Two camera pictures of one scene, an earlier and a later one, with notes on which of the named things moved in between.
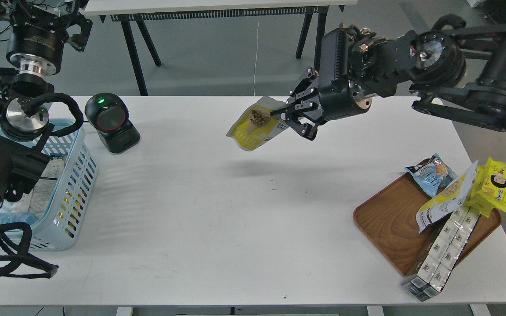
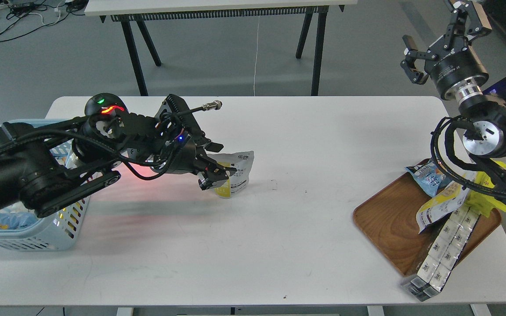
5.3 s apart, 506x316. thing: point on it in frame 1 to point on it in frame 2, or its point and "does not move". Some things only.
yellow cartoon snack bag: (491, 188) does not move
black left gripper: (36, 47) to (180, 131)
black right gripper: (337, 95) to (458, 72)
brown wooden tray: (388, 220) does not move
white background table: (126, 11) does not move
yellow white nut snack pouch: (255, 125) to (238, 179)
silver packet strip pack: (444, 255) does not move
